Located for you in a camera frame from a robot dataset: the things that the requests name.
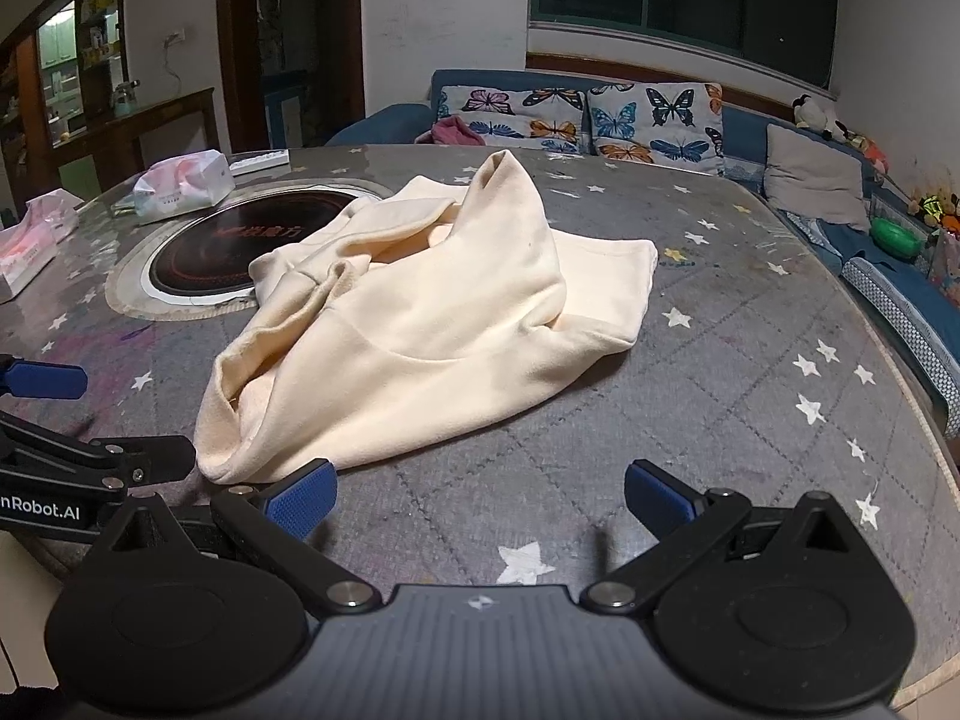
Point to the pink crumpled garment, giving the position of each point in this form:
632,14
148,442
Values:
450,131

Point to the green round toy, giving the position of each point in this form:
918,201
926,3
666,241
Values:
895,240

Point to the black white plush toy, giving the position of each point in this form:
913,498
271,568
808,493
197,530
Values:
811,115

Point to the dark wooden door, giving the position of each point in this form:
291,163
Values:
291,71

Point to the right butterfly pillow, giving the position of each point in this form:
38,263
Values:
675,125

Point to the white remote control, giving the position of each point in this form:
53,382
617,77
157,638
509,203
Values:
266,161

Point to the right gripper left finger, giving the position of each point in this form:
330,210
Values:
269,526

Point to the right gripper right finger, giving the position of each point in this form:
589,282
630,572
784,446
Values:
689,527

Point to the blue corner sofa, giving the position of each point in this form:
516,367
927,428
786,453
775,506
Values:
917,301

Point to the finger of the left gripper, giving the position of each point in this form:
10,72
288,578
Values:
28,379
34,451

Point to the black round induction cooktop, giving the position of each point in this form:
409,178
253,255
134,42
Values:
210,258

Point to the dark wooden sideboard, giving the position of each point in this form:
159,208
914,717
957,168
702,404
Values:
114,146

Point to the pile of colourful toys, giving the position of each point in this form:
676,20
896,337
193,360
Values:
938,210

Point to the pink tissue box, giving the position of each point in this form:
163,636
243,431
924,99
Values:
33,243

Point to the white pink tissue pack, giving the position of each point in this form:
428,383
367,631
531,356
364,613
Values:
183,184

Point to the butterfly pillow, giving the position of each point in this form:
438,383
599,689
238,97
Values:
675,125
548,118

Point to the left butterfly pillow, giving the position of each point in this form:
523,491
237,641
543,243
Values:
548,118

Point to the cream sweatshirt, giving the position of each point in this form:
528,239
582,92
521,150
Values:
412,320

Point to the grey plain cushion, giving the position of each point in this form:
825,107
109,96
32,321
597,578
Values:
808,178

